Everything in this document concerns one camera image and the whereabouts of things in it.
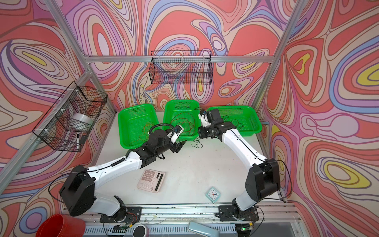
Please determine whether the left green plastic basket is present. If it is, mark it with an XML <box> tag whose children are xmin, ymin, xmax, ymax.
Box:
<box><xmin>117</xmin><ymin>104</ymin><xmax>159</xmax><ymax>150</ymax></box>

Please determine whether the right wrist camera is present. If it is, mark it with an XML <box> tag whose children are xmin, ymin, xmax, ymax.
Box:
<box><xmin>198</xmin><ymin>110</ymin><xmax>211</xmax><ymax>128</ymax></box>

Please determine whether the right green plastic basket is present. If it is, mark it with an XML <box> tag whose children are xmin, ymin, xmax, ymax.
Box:
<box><xmin>208</xmin><ymin>105</ymin><xmax>262</xmax><ymax>137</ymax></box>

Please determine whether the red cable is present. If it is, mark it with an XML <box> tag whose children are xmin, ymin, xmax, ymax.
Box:
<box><xmin>170</xmin><ymin>112</ymin><xmax>196</xmax><ymax>137</ymax></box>

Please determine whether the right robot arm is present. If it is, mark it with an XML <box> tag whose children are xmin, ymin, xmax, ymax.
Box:
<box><xmin>198</xmin><ymin>109</ymin><xmax>280</xmax><ymax>211</ymax></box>

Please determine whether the orange cable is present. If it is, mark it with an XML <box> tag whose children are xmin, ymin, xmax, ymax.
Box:
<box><xmin>140</xmin><ymin>122</ymin><xmax>156</xmax><ymax>140</ymax></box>

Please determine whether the black wire wall basket back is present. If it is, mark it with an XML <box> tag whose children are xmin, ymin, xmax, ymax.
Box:
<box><xmin>149</xmin><ymin>50</ymin><xmax>213</xmax><ymax>85</ymax></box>

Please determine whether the pink calculator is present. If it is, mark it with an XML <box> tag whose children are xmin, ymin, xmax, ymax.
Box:
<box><xmin>137</xmin><ymin>169</ymin><xmax>166</xmax><ymax>193</ymax></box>

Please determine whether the grey blue handle object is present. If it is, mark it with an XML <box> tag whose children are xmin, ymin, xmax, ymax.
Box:
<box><xmin>188</xmin><ymin>222</ymin><xmax>220</xmax><ymax>237</ymax></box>

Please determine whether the black wire wall basket left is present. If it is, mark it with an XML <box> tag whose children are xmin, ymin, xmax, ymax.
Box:
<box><xmin>32</xmin><ymin>82</ymin><xmax>108</xmax><ymax>152</ymax></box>

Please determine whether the red plastic bowl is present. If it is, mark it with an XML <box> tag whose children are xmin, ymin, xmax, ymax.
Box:
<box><xmin>36</xmin><ymin>214</ymin><xmax>86</xmax><ymax>237</ymax></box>

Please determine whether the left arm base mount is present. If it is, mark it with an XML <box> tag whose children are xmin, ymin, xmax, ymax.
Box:
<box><xmin>100</xmin><ymin>196</ymin><xmax>142</xmax><ymax>225</ymax></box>

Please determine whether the middle green plastic basket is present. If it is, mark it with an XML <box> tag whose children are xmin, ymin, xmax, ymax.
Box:
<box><xmin>163</xmin><ymin>100</ymin><xmax>201</xmax><ymax>141</ymax></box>

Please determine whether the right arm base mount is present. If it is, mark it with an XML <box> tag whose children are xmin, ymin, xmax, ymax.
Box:
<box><xmin>215</xmin><ymin>205</ymin><xmax>260</xmax><ymax>223</ymax></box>

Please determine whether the green plastic basket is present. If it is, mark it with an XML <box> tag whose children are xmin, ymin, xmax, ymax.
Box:
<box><xmin>163</xmin><ymin>100</ymin><xmax>201</xmax><ymax>141</ymax></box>
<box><xmin>117</xmin><ymin>104</ymin><xmax>159</xmax><ymax>150</ymax></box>
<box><xmin>208</xmin><ymin>105</ymin><xmax>262</xmax><ymax>137</ymax></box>

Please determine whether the round black white cup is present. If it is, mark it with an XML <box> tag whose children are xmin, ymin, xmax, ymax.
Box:
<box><xmin>132</xmin><ymin>224</ymin><xmax>149</xmax><ymax>237</ymax></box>

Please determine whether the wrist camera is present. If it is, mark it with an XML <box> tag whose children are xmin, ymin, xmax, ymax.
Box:
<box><xmin>198</xmin><ymin>110</ymin><xmax>211</xmax><ymax>128</ymax></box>
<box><xmin>170</xmin><ymin>125</ymin><xmax>184</xmax><ymax>144</ymax></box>

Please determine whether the black wire wall basket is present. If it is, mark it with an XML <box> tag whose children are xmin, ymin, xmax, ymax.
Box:
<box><xmin>149</xmin><ymin>50</ymin><xmax>213</xmax><ymax>85</ymax></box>
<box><xmin>32</xmin><ymin>82</ymin><xmax>108</xmax><ymax>152</ymax></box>

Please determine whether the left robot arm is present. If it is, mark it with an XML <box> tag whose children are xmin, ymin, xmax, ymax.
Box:
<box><xmin>59</xmin><ymin>123</ymin><xmax>185</xmax><ymax>222</ymax></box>

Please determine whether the teal square clock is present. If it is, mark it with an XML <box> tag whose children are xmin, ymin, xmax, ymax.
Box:
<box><xmin>205</xmin><ymin>187</ymin><xmax>221</xmax><ymax>203</ymax></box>

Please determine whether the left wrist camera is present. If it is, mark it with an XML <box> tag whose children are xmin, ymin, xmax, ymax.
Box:
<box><xmin>170</xmin><ymin>125</ymin><xmax>184</xmax><ymax>144</ymax></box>

